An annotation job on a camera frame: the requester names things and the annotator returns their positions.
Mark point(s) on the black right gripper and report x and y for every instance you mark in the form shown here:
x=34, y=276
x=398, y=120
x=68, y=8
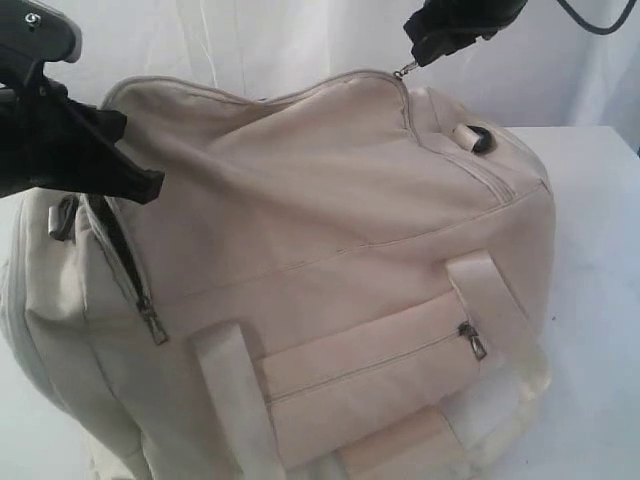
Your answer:
x=442, y=28

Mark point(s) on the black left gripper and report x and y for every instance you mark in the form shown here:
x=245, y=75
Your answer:
x=51, y=141

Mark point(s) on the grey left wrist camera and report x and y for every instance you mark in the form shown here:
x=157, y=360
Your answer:
x=35, y=31

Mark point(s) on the cream duffel bag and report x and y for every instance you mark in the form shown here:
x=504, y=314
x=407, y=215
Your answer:
x=347, y=282

